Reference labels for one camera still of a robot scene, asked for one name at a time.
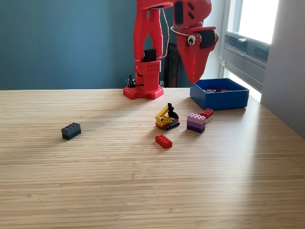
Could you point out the dark red toy pickup truck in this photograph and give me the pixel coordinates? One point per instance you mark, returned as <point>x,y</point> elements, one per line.
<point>215,90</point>

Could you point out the blue plastic bin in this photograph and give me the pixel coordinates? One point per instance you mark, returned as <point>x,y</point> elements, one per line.
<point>219,102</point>

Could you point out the black folding rack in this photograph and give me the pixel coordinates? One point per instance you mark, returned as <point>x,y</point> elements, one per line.
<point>174,69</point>

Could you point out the black table clamp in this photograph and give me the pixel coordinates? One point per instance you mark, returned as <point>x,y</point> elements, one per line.
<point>131,82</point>
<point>162,83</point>

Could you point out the grey pleated window blind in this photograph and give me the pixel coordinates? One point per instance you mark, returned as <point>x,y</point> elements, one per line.
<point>255,52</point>

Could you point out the small red on white bricks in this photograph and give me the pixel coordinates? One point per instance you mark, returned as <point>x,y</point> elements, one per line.
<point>207,113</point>

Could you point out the pink and purple brick stack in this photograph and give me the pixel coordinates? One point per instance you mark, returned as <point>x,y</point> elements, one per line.
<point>196,124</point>

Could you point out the small yellow toy digger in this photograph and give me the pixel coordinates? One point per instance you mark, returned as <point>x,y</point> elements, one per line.
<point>164,120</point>

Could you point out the grey on dark green bricks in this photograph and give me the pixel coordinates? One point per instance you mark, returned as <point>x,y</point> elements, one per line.
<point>70,131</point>

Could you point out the white window frame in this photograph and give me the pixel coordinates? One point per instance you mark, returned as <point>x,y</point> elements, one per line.
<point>256,80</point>

